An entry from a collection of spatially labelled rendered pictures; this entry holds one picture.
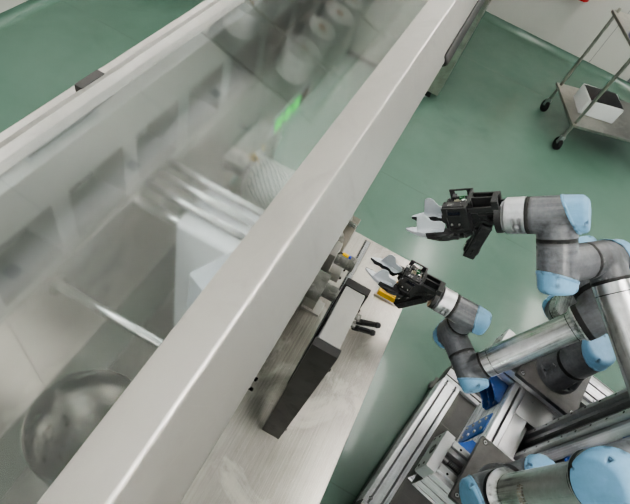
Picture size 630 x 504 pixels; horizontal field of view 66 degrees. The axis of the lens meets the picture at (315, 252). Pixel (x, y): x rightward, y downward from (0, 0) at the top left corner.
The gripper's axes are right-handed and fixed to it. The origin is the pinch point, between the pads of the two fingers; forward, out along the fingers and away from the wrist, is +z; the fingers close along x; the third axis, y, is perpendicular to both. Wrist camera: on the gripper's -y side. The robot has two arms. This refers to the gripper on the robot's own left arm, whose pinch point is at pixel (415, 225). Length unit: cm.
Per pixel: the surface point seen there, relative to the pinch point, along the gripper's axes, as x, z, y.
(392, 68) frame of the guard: 50, -30, 56
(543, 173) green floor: -254, 22, -161
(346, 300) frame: 32.1, 0.6, 9.1
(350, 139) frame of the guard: 60, -30, 56
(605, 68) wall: -450, -7, -175
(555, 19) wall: -450, 33, -117
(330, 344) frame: 41.6, -0.3, 8.5
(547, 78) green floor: -394, 36, -149
